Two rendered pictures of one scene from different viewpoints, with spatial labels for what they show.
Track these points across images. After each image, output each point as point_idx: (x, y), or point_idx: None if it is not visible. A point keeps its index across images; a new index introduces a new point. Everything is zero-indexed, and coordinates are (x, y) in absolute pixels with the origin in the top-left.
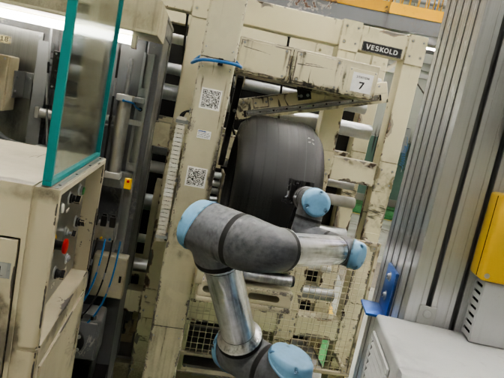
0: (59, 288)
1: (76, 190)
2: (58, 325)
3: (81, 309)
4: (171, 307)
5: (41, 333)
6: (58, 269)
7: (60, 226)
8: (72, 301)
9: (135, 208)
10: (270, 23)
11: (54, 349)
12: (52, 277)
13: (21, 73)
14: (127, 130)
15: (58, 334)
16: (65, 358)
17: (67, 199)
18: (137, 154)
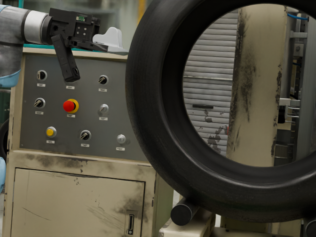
0: (107, 159)
1: (124, 79)
2: (58, 165)
3: (139, 199)
4: None
5: (29, 152)
6: (88, 133)
7: (86, 97)
8: (97, 168)
9: (311, 150)
10: None
11: (47, 177)
12: (80, 137)
13: (297, 21)
14: (284, 45)
15: (59, 173)
16: (95, 219)
17: (98, 79)
18: (304, 76)
